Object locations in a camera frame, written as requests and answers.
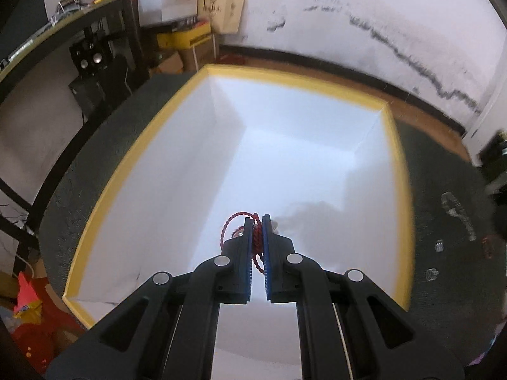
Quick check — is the red braided cord bracelet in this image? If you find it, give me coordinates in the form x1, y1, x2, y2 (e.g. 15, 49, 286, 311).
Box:
218, 211, 266, 275

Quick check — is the silver chain necklace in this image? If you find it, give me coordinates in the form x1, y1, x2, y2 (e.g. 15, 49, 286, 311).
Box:
441, 191, 478, 242

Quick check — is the dark round textured mat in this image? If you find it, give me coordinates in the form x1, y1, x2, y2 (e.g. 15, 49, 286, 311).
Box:
39, 73, 505, 362

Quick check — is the red toy on floor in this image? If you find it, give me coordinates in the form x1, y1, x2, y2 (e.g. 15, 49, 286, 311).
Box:
10, 272, 84, 375

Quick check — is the yellow white open box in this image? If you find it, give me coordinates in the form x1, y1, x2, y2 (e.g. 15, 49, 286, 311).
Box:
62, 62, 415, 369

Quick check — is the black desk with shelf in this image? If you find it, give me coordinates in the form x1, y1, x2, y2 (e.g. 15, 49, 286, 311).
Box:
1, 0, 149, 249

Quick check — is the black speaker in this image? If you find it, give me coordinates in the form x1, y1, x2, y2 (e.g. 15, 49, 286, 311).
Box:
70, 36, 108, 77

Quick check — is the yellow cardboard box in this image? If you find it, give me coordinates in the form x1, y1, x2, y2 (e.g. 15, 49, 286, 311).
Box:
157, 21, 211, 50

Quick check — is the brown paper bag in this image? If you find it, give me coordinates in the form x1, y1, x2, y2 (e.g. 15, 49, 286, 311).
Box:
198, 0, 246, 35

